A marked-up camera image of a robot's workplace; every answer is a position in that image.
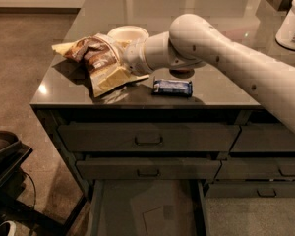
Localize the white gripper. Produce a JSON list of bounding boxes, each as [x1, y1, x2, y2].
[[97, 38, 152, 91]]

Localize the brown chip bag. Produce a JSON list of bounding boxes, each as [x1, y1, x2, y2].
[[51, 32, 150, 98]]

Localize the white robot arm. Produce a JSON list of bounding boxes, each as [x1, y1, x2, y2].
[[119, 14, 295, 134]]

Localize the top left grey drawer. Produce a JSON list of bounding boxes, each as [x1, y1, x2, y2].
[[58, 123, 240, 152]]

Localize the grey drawer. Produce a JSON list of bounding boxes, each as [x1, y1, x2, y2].
[[231, 124, 295, 152], [76, 157, 220, 180], [206, 182, 295, 198], [216, 158, 295, 180], [58, 123, 240, 152]]

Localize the middle left grey drawer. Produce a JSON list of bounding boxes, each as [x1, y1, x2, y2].
[[76, 157, 220, 180]]

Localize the open bottom left drawer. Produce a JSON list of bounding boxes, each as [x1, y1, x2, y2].
[[86, 180, 210, 236]]

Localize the top right grey drawer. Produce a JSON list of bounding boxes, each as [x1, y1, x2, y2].
[[231, 124, 295, 152]]

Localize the middle right grey drawer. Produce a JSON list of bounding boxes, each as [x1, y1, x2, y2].
[[216, 158, 295, 180]]

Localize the bottom right grey drawer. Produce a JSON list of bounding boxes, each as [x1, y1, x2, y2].
[[206, 182, 295, 198]]

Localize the white paper bowl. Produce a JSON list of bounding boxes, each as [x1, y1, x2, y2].
[[107, 26, 149, 42]]

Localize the blue snack bar wrapper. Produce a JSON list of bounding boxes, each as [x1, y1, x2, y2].
[[152, 79, 193, 97]]

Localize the red apple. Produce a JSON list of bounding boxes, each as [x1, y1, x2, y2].
[[170, 68, 193, 73]]

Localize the black cable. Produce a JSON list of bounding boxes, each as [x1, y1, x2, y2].
[[21, 169, 37, 211]]

